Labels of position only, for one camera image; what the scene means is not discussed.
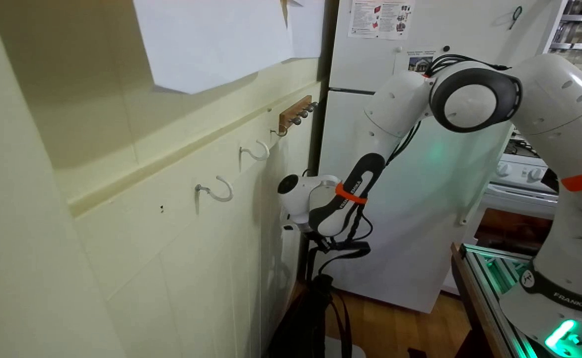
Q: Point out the black bag with white stitching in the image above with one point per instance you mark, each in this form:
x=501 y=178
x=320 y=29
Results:
x=302 y=328

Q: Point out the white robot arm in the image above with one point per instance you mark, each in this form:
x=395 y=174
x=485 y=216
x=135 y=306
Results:
x=542 y=101

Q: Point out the wooden peg rack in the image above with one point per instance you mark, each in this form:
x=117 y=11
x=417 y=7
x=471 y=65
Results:
x=294 y=115

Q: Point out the white refrigerator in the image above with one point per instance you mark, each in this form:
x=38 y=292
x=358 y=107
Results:
x=425 y=198

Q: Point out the large white paper sheet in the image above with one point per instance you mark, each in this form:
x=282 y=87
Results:
x=201 y=45

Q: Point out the white stove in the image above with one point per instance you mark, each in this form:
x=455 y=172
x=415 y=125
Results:
x=517 y=184

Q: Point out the metal wall hook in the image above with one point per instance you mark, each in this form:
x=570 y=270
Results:
x=256 y=153
x=219 y=190

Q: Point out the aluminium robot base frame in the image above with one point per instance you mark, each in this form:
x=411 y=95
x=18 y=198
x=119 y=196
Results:
x=495 y=292

